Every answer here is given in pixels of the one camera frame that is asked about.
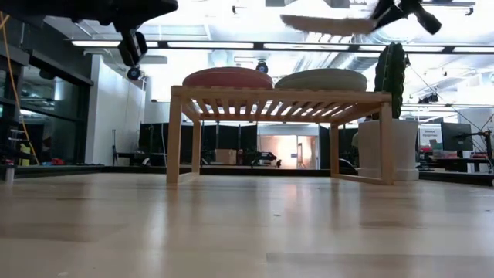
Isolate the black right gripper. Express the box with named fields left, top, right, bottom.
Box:
left=370, top=0, right=443, bottom=36

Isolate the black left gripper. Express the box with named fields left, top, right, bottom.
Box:
left=65, top=0, right=179, bottom=68

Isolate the white ceramic plate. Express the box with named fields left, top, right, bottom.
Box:
left=279, top=14, right=378, bottom=37
left=274, top=68, right=369, bottom=93

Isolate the pink ceramic plate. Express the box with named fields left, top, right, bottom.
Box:
left=182, top=66, right=275, bottom=90

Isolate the light wooden slatted shelf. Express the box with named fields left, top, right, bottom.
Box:
left=166, top=85, right=395, bottom=186

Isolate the tall green cactus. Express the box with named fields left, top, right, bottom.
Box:
left=373, top=41, right=410, bottom=120

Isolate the long ceiling light bar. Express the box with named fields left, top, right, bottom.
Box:
left=70, top=39, right=494, bottom=55

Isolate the white printed sign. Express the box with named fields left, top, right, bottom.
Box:
left=418, top=124, right=443, bottom=150

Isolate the white square planter pot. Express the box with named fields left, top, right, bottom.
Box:
left=357, top=118, right=421, bottom=182

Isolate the black computer monitor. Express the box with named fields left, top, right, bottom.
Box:
left=441, top=122, right=474, bottom=152

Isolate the brown cardboard box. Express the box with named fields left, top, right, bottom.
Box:
left=215, top=148, right=238, bottom=166

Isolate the yellow hanging cable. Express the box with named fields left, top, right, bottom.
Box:
left=0, top=11, right=40, bottom=165

